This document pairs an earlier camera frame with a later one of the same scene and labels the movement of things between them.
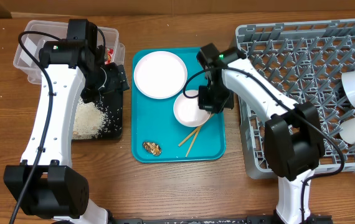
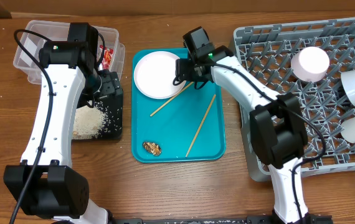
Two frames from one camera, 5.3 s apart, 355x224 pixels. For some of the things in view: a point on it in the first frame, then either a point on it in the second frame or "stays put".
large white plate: x=160 y=74 stays put
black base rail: x=219 y=219 stays put
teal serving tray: x=158 y=137 stays put
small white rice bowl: x=187 y=112 -> x=310 y=64
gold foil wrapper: x=153 y=148 stays put
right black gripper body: x=213 y=104 -> x=181 y=70
